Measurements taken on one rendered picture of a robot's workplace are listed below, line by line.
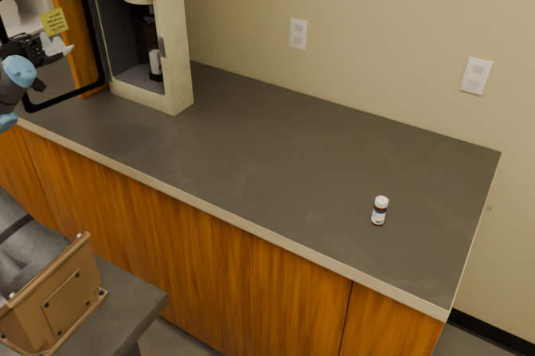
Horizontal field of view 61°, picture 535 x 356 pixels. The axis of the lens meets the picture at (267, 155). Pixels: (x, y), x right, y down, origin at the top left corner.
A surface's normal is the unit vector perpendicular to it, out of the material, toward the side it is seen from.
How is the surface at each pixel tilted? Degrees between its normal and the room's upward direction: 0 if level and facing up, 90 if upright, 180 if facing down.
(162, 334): 0
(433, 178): 0
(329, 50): 90
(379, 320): 90
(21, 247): 26
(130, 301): 0
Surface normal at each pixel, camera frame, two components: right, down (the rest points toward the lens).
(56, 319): 0.90, 0.27
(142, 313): 0.01, -0.80
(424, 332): -0.52, 0.51
